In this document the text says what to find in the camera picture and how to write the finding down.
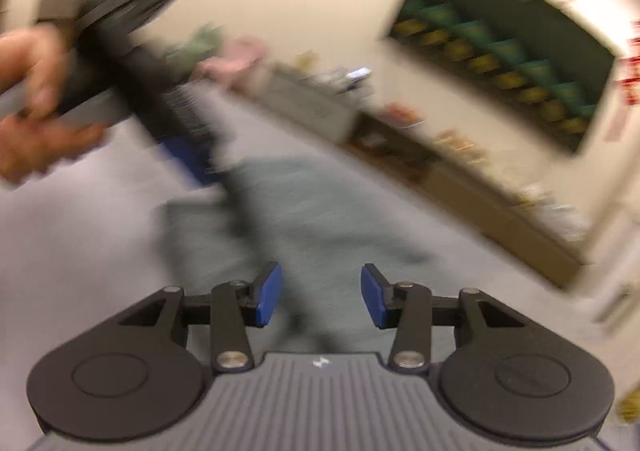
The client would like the handheld camera gimbal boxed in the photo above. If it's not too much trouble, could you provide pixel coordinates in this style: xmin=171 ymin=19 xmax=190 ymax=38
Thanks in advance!
xmin=344 ymin=66 xmax=374 ymax=92

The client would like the plate of fruit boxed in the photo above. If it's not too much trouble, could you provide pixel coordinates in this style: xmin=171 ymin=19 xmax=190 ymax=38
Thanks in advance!
xmin=384 ymin=103 xmax=427 ymax=128

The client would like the red knot wall ornament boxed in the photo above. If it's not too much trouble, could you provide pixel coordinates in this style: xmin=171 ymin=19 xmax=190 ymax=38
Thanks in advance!
xmin=604 ymin=20 xmax=640 ymax=142

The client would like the green plastic chair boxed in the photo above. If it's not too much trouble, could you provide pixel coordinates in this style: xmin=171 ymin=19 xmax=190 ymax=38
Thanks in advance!
xmin=169 ymin=25 xmax=224 ymax=62

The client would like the person's left hand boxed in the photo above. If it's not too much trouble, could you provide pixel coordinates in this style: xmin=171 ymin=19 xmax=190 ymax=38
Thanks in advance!
xmin=0 ymin=25 xmax=109 ymax=188

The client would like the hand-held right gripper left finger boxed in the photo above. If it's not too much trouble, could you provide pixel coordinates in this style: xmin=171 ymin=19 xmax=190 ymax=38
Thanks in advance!
xmin=120 ymin=261 xmax=283 ymax=374

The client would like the grey knit garment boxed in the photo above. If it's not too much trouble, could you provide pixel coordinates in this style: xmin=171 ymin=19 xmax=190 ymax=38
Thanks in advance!
xmin=155 ymin=156 xmax=436 ymax=357

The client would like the long grey television cabinet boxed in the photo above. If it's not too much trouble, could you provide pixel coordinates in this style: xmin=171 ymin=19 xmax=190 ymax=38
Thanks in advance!
xmin=260 ymin=63 xmax=590 ymax=291

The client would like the wall-mounted television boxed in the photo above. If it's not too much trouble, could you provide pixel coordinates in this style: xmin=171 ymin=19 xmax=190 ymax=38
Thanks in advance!
xmin=382 ymin=0 xmax=619 ymax=158

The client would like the glass tea jar gold lid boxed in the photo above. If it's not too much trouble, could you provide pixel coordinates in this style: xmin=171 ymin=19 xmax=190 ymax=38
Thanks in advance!
xmin=617 ymin=390 xmax=640 ymax=428

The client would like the pink plastic chair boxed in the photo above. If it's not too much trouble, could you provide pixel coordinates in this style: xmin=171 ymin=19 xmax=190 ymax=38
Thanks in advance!
xmin=196 ymin=37 xmax=272 ymax=92

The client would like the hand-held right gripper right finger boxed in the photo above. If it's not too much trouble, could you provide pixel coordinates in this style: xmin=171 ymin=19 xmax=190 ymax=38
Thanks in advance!
xmin=361 ymin=262 xmax=526 ymax=374

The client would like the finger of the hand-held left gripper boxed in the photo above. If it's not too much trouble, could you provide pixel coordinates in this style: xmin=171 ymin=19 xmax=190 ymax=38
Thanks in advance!
xmin=115 ymin=41 xmax=222 ymax=190

